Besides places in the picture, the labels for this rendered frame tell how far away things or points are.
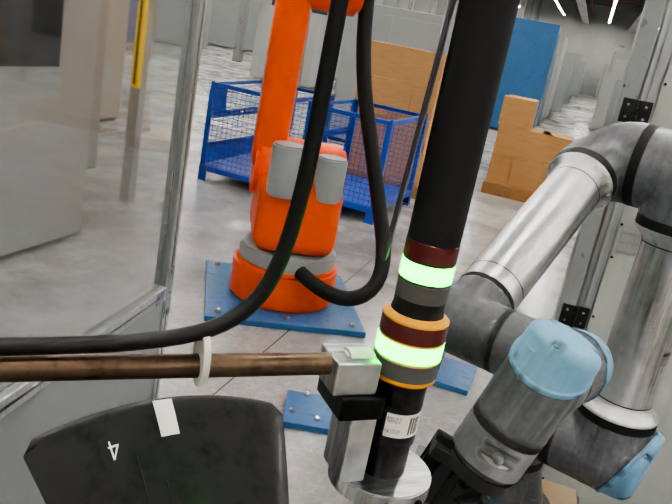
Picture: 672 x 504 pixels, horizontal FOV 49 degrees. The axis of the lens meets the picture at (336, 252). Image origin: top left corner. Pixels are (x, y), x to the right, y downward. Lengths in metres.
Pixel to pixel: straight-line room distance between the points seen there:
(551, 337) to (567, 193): 0.34
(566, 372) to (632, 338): 0.44
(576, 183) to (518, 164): 8.65
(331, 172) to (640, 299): 3.26
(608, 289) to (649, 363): 1.24
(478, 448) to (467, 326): 0.15
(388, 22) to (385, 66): 2.66
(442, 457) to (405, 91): 7.74
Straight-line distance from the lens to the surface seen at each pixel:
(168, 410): 0.66
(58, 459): 0.63
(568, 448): 1.18
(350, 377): 0.46
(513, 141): 9.65
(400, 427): 0.49
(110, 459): 0.63
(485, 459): 0.73
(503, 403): 0.71
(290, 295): 4.39
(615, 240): 2.32
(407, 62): 8.42
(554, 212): 0.97
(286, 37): 4.37
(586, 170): 1.04
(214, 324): 0.42
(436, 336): 0.46
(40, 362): 0.42
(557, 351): 0.69
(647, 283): 1.10
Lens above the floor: 1.74
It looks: 17 degrees down
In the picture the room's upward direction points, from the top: 11 degrees clockwise
